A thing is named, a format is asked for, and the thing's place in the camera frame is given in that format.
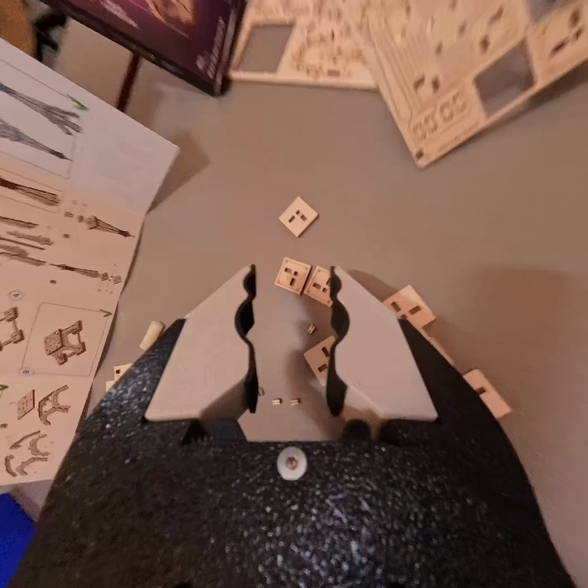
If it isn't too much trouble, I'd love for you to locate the wooden puzzle frame sheet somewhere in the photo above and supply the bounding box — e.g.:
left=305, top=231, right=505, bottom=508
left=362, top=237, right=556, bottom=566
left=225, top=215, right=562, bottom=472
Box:
left=374, top=0, right=588, bottom=168

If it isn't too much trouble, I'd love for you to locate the wooden tower parts sheet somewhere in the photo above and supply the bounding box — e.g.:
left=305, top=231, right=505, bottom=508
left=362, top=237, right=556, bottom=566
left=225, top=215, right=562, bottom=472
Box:
left=228, top=0, right=382, bottom=91

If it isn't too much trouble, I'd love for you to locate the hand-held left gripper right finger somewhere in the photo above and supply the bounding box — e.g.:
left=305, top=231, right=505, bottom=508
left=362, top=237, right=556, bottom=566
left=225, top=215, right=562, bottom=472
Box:
left=326, top=266, right=438, bottom=423

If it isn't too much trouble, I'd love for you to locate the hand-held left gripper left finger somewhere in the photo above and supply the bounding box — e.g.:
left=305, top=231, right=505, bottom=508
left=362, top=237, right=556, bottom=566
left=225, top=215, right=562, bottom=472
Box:
left=145, top=264, right=260, bottom=425

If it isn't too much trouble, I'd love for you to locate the dark puzzle box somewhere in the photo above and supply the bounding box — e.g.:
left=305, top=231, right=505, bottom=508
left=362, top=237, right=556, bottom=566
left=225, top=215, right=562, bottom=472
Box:
left=51, top=0, right=247, bottom=97

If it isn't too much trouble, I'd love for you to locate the paper instruction sheet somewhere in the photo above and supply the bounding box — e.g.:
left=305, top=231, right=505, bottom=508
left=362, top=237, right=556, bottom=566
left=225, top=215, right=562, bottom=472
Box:
left=0, top=39, right=181, bottom=488

